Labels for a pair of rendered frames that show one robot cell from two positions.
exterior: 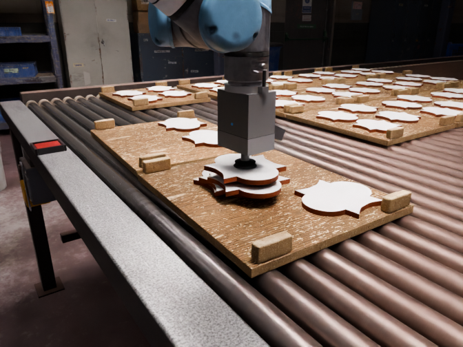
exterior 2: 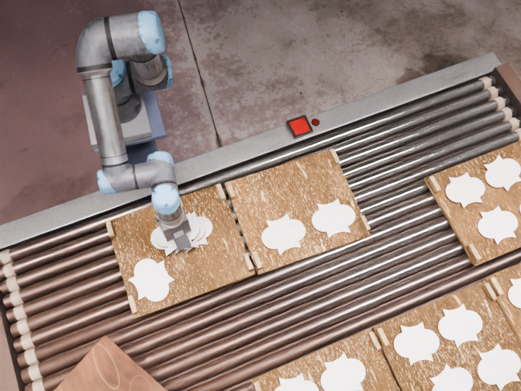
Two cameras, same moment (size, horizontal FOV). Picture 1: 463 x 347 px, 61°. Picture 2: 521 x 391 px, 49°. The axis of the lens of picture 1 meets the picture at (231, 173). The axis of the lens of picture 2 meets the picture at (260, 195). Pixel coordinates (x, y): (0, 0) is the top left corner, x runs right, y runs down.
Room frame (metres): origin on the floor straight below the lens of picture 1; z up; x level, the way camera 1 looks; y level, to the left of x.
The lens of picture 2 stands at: (1.04, -0.58, 2.74)
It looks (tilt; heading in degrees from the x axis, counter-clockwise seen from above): 67 degrees down; 99
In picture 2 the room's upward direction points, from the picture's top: 4 degrees clockwise
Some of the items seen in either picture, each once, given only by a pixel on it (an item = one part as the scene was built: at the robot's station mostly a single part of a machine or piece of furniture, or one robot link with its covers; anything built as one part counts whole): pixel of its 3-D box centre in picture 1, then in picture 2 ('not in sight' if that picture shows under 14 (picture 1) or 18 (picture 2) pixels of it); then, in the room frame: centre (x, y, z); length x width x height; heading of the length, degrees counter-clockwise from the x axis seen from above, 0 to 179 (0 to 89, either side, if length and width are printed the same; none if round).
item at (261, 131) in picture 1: (256, 114); (175, 228); (0.69, -0.04, 1.08); 0.12 x 0.09 x 0.16; 129
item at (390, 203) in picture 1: (396, 201); (132, 304); (0.60, -0.28, 0.95); 0.06 x 0.02 x 0.03; 123
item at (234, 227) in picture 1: (262, 191); (179, 247); (0.69, -0.06, 0.93); 0.41 x 0.35 x 0.02; 33
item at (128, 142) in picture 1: (172, 140); (296, 209); (1.05, 0.16, 0.93); 0.41 x 0.35 x 0.02; 32
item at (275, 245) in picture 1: (271, 246); (110, 230); (0.46, -0.05, 0.95); 0.06 x 0.02 x 0.03; 123
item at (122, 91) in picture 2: not in sight; (113, 79); (0.34, 0.44, 1.08); 0.13 x 0.12 x 0.14; 24
